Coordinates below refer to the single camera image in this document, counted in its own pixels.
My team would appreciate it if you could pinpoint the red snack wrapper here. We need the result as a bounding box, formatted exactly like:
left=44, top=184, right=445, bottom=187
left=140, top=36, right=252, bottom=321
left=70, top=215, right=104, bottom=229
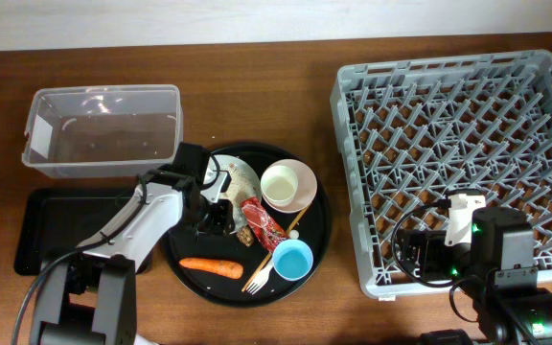
left=241, top=196, right=288, bottom=253

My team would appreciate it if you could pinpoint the pink bowl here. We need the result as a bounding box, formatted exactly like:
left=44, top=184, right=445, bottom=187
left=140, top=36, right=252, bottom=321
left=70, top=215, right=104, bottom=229
left=262, top=159, right=318, bottom=214

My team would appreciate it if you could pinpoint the blue cup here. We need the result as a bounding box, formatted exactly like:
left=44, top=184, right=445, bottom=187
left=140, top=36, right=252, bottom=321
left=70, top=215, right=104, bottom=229
left=273, top=240, right=313, bottom=282

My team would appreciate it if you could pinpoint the cream cup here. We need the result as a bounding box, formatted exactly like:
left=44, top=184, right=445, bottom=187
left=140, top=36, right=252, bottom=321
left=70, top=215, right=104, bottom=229
left=261, top=165, right=299, bottom=207

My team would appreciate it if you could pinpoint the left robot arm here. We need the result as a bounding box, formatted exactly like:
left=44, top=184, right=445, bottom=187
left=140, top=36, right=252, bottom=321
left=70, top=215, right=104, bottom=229
left=22, top=143, right=234, bottom=345

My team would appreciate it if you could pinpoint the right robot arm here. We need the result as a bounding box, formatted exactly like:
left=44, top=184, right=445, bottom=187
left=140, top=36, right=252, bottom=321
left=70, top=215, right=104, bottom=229
left=390, top=189, right=552, bottom=344

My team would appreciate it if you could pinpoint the grey dishwasher rack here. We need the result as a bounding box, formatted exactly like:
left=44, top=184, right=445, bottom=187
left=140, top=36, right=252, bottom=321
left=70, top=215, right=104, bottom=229
left=330, top=50, right=552, bottom=299

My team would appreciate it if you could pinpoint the grey plate with rice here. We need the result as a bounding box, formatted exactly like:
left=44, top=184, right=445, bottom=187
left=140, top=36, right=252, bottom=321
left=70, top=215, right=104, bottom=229
left=216, top=154, right=262, bottom=234

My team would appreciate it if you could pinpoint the brown food chunk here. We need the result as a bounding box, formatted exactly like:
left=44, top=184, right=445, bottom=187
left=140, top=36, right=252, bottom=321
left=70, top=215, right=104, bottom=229
left=236, top=225, right=255, bottom=247

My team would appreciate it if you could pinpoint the round black tray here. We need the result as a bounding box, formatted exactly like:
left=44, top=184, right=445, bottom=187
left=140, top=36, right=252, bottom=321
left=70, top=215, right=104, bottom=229
left=159, top=141, right=333, bottom=309

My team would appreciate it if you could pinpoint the orange carrot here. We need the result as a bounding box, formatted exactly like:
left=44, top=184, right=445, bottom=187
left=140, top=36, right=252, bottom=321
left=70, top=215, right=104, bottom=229
left=179, top=258, right=243, bottom=280

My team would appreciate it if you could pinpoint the wooden chopstick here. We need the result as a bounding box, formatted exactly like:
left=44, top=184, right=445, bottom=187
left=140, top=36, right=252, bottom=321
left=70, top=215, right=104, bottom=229
left=241, top=206, right=309, bottom=292

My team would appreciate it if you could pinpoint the white plastic fork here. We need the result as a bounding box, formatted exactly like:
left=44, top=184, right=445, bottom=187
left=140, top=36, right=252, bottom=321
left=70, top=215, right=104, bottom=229
left=245, top=258, right=273, bottom=294

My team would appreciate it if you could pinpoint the clear plastic bin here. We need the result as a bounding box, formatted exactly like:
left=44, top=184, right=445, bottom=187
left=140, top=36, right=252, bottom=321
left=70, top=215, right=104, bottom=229
left=21, top=84, right=183, bottom=178

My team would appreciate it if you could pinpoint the black rectangular tray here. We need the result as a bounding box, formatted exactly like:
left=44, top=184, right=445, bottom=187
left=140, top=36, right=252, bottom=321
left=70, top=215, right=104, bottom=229
left=13, top=188, right=132, bottom=276

